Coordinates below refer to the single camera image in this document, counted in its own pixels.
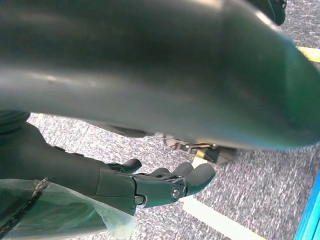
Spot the blue metal shelf rack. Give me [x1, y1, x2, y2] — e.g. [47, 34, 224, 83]
[294, 170, 320, 240]

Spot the clear plastic film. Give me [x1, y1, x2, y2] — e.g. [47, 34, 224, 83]
[0, 178, 137, 240]

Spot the black braided cable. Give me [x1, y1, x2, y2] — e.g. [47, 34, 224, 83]
[0, 178, 49, 239]

